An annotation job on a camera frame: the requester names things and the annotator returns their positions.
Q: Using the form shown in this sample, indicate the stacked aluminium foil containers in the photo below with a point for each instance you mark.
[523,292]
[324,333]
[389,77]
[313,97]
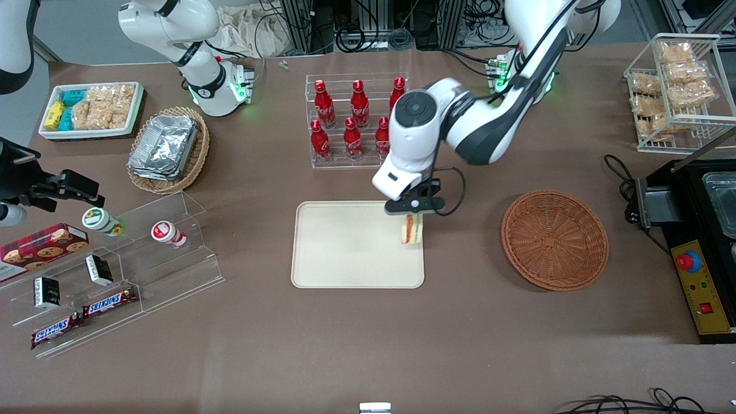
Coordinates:
[164,146]

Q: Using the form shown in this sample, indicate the brown wicker basket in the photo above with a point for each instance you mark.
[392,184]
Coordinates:
[555,241]

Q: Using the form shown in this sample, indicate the crumpled beige cloth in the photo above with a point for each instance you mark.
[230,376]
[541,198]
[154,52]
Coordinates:
[247,34]

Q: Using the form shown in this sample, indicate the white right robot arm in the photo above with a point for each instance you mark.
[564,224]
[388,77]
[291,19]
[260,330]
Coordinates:
[172,23]

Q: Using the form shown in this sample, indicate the small black white box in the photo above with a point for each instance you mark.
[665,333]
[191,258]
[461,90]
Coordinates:
[99,270]
[46,292]

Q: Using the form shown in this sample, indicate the black appliance housing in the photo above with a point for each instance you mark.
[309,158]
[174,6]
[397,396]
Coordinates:
[690,207]

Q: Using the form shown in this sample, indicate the white rectangular snack tray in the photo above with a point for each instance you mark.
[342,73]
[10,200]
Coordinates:
[86,133]

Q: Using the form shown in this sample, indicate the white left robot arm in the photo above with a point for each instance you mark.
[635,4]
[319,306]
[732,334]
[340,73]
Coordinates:
[420,115]

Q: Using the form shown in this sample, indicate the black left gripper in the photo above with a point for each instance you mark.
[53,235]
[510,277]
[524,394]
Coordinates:
[434,189]

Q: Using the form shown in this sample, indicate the beige plastic tray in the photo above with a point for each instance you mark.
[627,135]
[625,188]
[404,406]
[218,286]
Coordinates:
[345,247]

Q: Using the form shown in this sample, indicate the grey metal block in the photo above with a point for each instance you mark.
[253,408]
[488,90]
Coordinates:
[658,204]

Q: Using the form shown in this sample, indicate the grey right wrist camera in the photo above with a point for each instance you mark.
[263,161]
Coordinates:
[10,215]

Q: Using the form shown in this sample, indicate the yellow control box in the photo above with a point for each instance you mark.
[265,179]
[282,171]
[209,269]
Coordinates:
[704,293]

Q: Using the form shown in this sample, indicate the clear bag of rice crackers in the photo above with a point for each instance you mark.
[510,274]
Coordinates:
[103,106]

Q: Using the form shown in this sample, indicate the small white silver device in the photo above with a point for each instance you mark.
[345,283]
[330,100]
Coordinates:
[375,408]

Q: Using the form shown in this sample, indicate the red emergency stop button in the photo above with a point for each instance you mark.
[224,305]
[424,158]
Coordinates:
[687,261]

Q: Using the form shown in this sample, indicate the green capped yogurt bottle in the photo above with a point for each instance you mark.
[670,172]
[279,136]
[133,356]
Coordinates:
[100,221]

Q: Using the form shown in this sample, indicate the triangular sandwich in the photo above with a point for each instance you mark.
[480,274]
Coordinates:
[411,231]

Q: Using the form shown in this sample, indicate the aluminium frame post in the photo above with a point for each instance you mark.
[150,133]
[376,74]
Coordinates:
[296,23]
[454,20]

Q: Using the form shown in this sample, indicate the light oval wicker basket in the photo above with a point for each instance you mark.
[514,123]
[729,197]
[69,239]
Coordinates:
[198,155]

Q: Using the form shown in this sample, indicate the clear acrylic stepped display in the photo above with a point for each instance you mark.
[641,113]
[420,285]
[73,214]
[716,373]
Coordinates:
[172,276]

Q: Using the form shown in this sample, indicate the grey metal bar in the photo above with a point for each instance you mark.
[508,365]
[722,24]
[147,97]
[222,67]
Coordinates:
[704,150]

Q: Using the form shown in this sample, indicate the bagged fried snack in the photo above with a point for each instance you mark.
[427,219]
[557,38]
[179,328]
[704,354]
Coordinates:
[693,94]
[648,105]
[674,53]
[645,84]
[685,72]
[655,126]

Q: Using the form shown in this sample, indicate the yellow snack packet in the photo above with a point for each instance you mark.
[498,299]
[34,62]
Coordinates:
[54,115]

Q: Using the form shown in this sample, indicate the snickers chocolate bar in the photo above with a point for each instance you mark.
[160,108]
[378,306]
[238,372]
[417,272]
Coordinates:
[109,303]
[54,332]

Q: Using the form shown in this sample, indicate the red tartan cookie box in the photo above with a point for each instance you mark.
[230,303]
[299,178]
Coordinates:
[43,247]

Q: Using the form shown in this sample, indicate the teal snack packet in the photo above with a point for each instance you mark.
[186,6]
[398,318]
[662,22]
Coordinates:
[66,119]
[73,96]

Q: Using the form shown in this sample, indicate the clear acrylic bottle rack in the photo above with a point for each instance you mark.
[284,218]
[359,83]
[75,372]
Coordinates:
[345,164]

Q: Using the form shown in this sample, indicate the white power strip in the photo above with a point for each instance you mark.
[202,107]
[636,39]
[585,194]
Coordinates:
[489,31]

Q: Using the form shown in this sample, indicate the red cola bottle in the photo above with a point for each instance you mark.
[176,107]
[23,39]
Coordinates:
[325,109]
[353,142]
[360,109]
[397,92]
[382,138]
[320,144]

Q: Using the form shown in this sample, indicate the steel pan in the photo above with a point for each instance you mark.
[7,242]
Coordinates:
[723,204]

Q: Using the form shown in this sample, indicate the red capped yogurt bottle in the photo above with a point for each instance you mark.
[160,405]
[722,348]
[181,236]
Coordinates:
[167,233]

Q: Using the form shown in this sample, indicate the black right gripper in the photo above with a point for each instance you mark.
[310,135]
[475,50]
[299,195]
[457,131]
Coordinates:
[16,172]

